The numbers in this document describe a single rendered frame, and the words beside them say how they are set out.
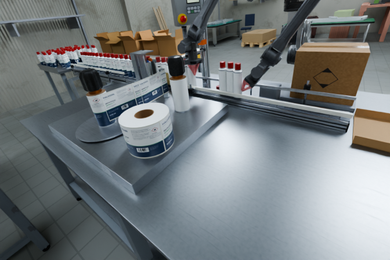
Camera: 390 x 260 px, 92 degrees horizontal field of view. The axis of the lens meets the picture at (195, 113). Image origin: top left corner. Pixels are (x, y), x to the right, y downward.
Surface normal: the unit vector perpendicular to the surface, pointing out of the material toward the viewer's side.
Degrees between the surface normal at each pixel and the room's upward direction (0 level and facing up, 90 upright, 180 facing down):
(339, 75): 90
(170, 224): 0
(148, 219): 0
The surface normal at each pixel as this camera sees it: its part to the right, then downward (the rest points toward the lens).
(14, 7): 0.81, 0.21
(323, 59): -0.58, 0.44
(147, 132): 0.23, 0.45
